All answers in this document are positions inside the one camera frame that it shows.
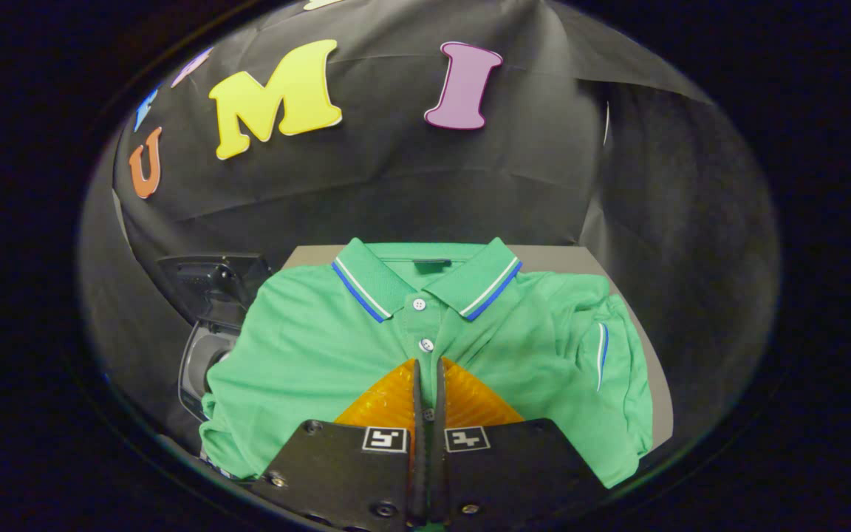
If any dark washing machine lid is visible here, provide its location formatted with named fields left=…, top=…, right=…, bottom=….
left=158, top=253, right=273, bottom=327

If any green polo shirt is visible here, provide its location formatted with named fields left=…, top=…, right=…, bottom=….
left=199, top=236, right=654, bottom=490

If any grey washing machine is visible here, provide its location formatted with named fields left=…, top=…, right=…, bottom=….
left=158, top=253, right=273, bottom=423

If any grey metal cabinet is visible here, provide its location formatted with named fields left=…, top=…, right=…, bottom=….
left=281, top=244, right=674, bottom=451

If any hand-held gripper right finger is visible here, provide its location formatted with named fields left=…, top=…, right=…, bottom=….
left=429, top=358, right=607, bottom=529

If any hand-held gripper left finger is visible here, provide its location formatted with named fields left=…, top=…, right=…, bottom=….
left=252, top=358, right=426, bottom=529

